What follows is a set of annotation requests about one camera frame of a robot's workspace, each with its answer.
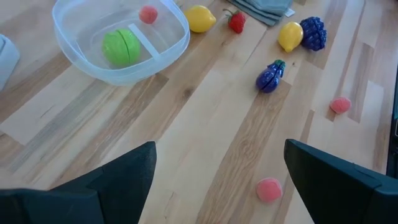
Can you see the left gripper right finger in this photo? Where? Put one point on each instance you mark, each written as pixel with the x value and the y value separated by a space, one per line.
pixel 329 189

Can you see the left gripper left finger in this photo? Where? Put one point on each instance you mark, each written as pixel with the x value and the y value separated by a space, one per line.
pixel 118 193

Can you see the pink fuzzy toy ball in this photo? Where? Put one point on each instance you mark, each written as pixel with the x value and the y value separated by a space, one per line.
pixel 269 190
pixel 148 14
pixel 340 105

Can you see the purple toy eggplant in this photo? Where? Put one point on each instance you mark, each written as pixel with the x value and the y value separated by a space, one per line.
pixel 269 79

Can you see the green toy lime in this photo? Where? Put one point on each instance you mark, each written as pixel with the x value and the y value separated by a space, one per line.
pixel 121 48

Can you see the purple toy grape bunch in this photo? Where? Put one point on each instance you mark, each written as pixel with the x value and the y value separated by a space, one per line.
pixel 313 33

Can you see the yellow toy lemon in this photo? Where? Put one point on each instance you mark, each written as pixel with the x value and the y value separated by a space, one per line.
pixel 290 35
pixel 199 18

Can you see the red toy strawberry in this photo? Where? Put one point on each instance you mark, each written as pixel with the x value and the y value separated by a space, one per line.
pixel 237 22

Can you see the clear plastic tupperware container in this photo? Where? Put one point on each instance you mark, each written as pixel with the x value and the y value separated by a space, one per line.
pixel 77 46

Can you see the folded grey cloth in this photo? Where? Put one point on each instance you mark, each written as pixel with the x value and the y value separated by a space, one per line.
pixel 264 9

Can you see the black table border rail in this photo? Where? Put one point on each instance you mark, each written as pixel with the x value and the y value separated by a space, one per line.
pixel 393 124

